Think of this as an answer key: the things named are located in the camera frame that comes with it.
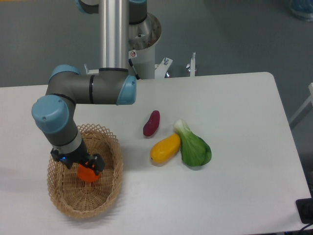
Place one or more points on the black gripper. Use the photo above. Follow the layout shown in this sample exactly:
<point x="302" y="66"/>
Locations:
<point x="92" y="164"/>

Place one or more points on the orange fruit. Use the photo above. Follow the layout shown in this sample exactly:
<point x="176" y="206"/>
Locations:
<point x="87" y="174"/>

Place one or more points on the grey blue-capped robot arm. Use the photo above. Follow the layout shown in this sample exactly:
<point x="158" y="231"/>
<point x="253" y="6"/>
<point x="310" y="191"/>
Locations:
<point x="53" y="113"/>

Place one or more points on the woven wicker basket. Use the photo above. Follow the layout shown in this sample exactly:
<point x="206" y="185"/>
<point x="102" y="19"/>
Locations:
<point x="77" y="198"/>

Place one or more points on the purple sweet potato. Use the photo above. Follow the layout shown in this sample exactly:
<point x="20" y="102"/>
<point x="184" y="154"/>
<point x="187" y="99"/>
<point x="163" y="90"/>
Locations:
<point x="152" y="124"/>

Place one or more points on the yellow mango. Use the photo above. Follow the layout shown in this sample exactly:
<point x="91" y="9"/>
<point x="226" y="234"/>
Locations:
<point x="165" y="149"/>

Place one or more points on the green bok choy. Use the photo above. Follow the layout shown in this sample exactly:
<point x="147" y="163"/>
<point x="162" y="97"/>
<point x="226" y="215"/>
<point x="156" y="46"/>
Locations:
<point x="194" y="150"/>

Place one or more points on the black device at table edge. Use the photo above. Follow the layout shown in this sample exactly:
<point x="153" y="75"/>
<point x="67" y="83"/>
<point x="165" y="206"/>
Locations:
<point x="305" y="210"/>

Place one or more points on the blue object top right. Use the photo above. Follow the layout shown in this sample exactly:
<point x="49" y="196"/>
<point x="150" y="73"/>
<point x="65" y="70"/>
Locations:
<point x="303" y="9"/>

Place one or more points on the white frame at right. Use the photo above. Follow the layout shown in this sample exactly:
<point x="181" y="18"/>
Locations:
<point x="303" y="110"/>

